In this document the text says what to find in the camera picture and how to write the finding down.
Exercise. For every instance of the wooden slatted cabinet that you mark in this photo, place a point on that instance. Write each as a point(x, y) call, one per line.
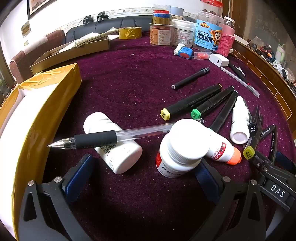
point(266, 76)

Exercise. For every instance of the white plastic tub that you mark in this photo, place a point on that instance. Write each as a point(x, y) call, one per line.
point(183, 32)

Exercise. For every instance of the white dropper bottle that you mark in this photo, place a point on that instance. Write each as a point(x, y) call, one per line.
point(239, 122)

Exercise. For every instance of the clear gel pen black grip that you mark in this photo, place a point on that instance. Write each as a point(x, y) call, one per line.
point(97, 139)

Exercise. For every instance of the stack of papers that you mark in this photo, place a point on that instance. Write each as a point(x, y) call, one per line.
point(92, 39)

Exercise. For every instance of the grey roll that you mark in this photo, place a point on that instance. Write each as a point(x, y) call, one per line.
point(177, 10)

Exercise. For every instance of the plain white pill bottle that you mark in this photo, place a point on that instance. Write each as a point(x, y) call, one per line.
point(122, 157)

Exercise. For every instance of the framed wall picture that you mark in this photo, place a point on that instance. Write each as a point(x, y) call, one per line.
point(39, 5)

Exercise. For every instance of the yellow tape roll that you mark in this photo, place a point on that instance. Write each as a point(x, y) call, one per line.
point(129, 34)

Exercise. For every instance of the stack of tape rolls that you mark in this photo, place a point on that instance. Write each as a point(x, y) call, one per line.
point(161, 16)

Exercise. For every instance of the bottle in pink knit sleeve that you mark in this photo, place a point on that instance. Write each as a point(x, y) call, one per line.
point(225, 41)

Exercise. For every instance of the yellow taped cardboard box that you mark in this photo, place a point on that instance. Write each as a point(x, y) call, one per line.
point(46, 109)

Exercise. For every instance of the small wall plaque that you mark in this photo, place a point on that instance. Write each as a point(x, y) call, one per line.
point(26, 28)

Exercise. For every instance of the black marker olive cap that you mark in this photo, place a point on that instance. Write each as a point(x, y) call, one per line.
point(249, 153)

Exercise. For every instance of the red marker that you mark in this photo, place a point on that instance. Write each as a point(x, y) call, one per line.
point(202, 55)

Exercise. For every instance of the plain black marker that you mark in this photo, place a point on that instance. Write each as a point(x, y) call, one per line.
point(223, 113)

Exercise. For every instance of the jar with orange label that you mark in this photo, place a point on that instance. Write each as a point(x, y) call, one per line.
point(159, 34)

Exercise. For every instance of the small white tube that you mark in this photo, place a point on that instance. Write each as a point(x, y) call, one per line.
point(178, 49)

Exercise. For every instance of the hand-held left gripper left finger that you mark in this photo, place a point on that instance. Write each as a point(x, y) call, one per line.
point(77, 176)

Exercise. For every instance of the dark sofa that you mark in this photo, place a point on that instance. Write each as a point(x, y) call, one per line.
point(129, 22)

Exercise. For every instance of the white charger block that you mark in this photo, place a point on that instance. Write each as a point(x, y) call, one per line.
point(218, 60)

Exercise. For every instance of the slim black pen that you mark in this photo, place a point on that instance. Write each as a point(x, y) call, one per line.
point(192, 78)

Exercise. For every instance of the flat brown cardboard box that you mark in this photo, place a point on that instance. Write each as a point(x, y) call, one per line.
point(57, 58)

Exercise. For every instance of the black marker yellow cap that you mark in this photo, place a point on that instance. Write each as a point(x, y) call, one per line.
point(185, 104)

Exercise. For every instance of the clear jar red lid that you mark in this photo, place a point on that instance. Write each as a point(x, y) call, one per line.
point(211, 5)

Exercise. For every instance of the brown upholstered chair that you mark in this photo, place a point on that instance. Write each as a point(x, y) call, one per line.
point(20, 64)
point(55, 38)

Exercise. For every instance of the white bottle orange cap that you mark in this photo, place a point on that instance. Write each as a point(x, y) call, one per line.
point(219, 148)

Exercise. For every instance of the black clip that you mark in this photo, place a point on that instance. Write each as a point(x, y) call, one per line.
point(101, 16)
point(87, 19)

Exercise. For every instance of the white pill bottle red label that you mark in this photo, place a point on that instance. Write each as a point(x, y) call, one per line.
point(182, 148)

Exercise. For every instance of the clear plastic pen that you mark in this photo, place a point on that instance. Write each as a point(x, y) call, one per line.
point(238, 80)

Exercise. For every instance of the black marker green cap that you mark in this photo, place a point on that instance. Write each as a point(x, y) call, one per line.
point(212, 99)

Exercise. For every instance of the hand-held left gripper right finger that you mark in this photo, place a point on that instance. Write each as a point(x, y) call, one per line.
point(205, 183)

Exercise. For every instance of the pile of assorted clutter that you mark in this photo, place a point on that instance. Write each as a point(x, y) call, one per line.
point(272, 55)

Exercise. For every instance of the clear jar blue label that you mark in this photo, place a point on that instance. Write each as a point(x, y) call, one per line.
point(208, 34)

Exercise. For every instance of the thin black pen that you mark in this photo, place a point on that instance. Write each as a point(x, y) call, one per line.
point(237, 69)

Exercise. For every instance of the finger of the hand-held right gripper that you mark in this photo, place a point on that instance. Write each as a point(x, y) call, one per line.
point(272, 143)
point(284, 160)

